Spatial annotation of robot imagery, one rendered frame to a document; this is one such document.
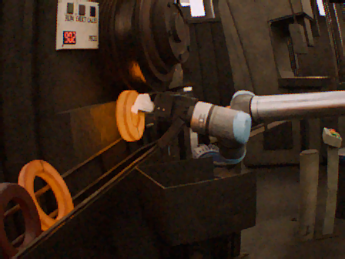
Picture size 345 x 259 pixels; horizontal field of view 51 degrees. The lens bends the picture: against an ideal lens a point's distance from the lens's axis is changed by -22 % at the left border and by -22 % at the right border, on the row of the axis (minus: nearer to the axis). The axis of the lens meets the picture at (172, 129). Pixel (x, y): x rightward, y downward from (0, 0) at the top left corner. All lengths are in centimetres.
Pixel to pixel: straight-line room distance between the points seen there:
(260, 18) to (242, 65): 58
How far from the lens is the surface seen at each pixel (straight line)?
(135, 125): 141
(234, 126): 127
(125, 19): 139
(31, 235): 88
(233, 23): 429
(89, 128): 127
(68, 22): 126
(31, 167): 96
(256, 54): 422
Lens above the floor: 92
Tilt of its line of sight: 6 degrees down
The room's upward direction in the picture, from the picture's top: 6 degrees counter-clockwise
